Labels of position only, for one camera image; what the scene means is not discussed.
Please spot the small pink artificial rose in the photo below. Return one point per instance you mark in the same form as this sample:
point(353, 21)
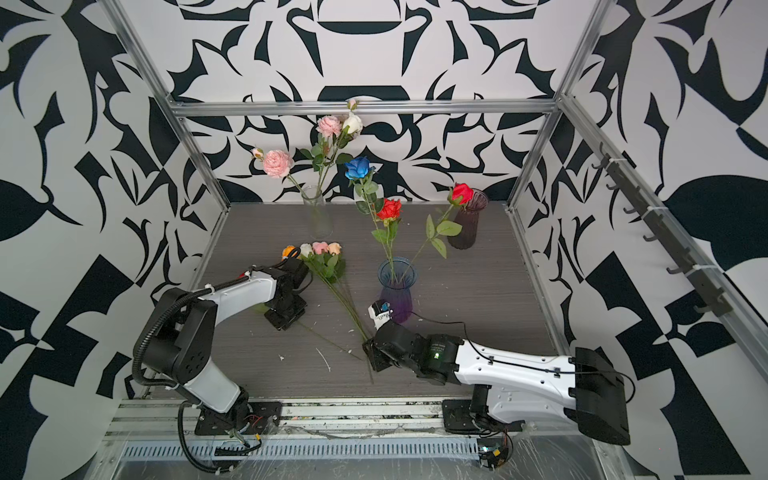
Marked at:
point(320, 248)

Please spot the smoky pink glass vase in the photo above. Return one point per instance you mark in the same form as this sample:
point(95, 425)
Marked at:
point(468, 218)

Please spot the small red artificial rose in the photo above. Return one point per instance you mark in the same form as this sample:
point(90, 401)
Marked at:
point(435, 231)

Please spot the clear ribbed glass vase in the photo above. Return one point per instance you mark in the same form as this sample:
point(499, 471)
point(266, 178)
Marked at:
point(319, 221)

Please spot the orange artificial rose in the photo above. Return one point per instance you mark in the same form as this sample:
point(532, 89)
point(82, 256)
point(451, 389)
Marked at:
point(288, 251)

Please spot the aluminium frame crossbar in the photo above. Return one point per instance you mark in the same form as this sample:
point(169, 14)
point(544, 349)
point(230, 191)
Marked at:
point(215, 109)

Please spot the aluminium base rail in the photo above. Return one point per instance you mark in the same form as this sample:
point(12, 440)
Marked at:
point(159, 417)

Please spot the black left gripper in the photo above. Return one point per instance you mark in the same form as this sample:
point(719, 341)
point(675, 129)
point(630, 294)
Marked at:
point(282, 323)

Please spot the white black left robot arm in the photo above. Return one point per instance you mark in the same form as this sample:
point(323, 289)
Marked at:
point(174, 348)

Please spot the purple blue glass vase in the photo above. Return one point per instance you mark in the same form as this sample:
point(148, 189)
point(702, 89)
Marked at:
point(397, 279)

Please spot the peach artificial rose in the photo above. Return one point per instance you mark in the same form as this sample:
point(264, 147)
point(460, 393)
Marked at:
point(334, 248)

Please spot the grey wall hook rail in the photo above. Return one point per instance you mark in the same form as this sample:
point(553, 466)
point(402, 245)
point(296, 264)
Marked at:
point(665, 230)

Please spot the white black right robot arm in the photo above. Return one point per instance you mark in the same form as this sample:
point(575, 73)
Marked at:
point(510, 387)

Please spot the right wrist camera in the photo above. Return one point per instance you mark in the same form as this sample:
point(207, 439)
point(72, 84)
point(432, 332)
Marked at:
point(380, 312)

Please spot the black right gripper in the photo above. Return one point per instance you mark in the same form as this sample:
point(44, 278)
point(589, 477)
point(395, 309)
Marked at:
point(375, 354)

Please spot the white slotted cable duct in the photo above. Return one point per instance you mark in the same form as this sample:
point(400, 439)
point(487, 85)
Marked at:
point(343, 449)

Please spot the cream artificial rose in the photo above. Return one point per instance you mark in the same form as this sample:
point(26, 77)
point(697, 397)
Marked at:
point(306, 250)

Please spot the pink carnation stem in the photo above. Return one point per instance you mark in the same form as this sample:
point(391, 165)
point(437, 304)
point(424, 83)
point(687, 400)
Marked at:
point(328, 126)
point(277, 164)

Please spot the blue artificial rose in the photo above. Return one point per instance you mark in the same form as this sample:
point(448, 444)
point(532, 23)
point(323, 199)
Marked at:
point(360, 173)

